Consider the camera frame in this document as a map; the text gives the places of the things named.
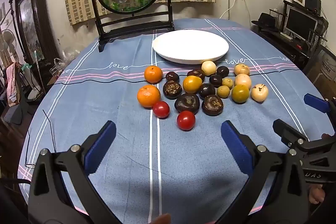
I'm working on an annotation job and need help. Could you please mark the person's left hand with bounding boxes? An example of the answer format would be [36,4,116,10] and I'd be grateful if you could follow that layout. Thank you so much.
[153,214,172,224]

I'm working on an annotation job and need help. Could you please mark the dark water chestnut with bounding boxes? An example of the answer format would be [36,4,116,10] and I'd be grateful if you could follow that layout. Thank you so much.
[187,69,206,82]
[202,95,224,116]
[163,81,182,100]
[175,93,201,114]

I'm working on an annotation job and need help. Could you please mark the red cherry tomato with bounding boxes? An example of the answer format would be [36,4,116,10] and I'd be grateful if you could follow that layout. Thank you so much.
[177,111,196,131]
[152,101,170,119]

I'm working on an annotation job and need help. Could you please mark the blue striped tablecloth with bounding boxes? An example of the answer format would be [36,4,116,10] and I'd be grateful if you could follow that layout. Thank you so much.
[17,18,336,224]

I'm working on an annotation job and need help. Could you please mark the mandarin orange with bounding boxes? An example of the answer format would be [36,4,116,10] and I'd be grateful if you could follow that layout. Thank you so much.
[137,85,161,108]
[144,66,163,83]

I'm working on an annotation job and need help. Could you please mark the white power cable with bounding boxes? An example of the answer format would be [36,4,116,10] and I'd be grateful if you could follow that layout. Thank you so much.
[219,0,238,19]

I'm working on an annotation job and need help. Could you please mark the computer monitor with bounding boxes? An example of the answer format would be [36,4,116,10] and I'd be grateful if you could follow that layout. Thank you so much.
[284,8,319,39]

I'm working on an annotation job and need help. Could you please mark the clear plastic bag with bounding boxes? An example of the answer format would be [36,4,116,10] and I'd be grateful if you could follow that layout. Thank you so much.
[50,57,66,78]

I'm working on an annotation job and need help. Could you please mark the black speaker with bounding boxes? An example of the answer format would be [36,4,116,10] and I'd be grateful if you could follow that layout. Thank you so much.
[304,0,322,13]

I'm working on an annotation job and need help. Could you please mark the white standing fan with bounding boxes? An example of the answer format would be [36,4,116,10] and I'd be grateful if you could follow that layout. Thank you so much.
[1,29,40,101]

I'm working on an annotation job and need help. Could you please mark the pink hanging cloth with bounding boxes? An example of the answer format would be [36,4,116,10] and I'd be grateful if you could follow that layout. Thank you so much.
[5,63,21,106]

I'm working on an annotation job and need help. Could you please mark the spotted peeled water chestnut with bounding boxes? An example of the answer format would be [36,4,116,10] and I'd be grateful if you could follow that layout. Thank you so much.
[251,84,269,102]
[234,64,250,76]

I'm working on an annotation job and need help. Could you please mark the smooth dark chestnut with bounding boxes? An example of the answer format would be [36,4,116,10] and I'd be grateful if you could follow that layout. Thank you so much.
[209,74,223,87]
[198,83,216,99]
[216,66,230,78]

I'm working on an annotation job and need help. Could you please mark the thin black cable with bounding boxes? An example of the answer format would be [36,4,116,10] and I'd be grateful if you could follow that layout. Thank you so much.
[42,109,57,152]

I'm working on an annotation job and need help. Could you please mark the white oval plate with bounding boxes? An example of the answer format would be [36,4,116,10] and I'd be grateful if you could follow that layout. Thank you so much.
[152,30,229,64]

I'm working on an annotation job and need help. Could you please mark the yellow green tomato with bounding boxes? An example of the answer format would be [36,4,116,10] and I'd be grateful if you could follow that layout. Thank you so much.
[231,84,250,104]

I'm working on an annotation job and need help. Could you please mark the person's right hand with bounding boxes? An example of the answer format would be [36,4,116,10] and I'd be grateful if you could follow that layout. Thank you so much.
[309,183,327,205]

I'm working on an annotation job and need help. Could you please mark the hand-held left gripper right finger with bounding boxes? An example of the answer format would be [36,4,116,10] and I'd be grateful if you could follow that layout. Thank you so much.
[215,120,309,224]

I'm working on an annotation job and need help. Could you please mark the plain peeled water chestnut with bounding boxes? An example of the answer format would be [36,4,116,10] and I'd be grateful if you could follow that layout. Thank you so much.
[234,74,252,89]
[201,60,217,76]

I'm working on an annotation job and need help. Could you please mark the black hat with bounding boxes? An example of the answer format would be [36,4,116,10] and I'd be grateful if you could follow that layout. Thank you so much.
[251,13,280,32]

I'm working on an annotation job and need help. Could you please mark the black desk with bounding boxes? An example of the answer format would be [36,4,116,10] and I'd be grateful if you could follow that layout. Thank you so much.
[252,21,328,70]

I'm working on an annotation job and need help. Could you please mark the orange yellow tomato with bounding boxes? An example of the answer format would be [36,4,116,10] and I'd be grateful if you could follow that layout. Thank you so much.
[183,75,203,94]

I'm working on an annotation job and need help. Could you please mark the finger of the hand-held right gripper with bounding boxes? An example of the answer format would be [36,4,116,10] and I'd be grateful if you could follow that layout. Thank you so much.
[272,119,309,147]
[304,93,336,120]

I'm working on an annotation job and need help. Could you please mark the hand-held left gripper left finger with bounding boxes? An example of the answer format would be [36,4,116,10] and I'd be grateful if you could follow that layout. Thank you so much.
[28,120,121,224]

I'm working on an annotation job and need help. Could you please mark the black pole stand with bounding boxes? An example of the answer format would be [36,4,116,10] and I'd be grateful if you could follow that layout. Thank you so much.
[8,0,27,62]

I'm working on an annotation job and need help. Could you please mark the small dark chestnut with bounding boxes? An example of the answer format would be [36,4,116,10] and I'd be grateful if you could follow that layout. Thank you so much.
[165,71,180,83]

